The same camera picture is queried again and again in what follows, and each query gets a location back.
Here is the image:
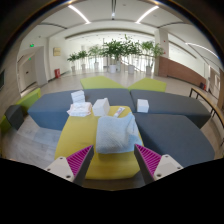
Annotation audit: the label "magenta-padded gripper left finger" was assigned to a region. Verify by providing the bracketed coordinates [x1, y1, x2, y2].
[44, 144, 96, 187]

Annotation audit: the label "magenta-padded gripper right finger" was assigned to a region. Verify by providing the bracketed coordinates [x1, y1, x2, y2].
[133, 143, 185, 185]

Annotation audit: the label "light blue waffle towel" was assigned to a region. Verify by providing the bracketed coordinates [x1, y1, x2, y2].
[95, 112, 144, 155]

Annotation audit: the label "dark grey ottoman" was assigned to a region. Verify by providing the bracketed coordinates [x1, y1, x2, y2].
[132, 112, 216, 168]
[129, 88, 212, 129]

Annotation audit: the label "small white cube box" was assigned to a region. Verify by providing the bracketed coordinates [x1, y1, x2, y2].
[136, 98, 150, 114]

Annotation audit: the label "white tube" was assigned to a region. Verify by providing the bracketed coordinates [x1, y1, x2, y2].
[113, 106, 126, 118]

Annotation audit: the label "white tissue box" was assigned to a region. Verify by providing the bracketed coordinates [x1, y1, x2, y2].
[91, 97, 111, 117]

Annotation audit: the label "small dark grey stool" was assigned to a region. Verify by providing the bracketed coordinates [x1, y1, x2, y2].
[3, 104, 24, 131]

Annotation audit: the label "lime green ottoman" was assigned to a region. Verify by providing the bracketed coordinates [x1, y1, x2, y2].
[79, 75, 128, 90]
[127, 77, 168, 93]

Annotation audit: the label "lime green bench seat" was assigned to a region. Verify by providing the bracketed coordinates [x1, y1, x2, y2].
[0, 87, 42, 134]

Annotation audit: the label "wooden bench black legs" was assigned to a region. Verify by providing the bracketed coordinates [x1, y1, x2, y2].
[188, 86, 224, 148]

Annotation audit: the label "wooden shelf unit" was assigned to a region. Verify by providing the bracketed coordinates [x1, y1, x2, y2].
[217, 68, 224, 111]

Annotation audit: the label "group of potted plants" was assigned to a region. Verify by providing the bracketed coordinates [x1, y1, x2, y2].
[67, 34, 165, 76]

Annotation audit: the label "ceiling strip lights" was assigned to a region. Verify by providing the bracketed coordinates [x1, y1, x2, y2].
[67, 3, 221, 59]

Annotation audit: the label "dark wall screen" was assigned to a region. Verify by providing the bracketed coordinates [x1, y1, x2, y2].
[0, 69, 6, 91]

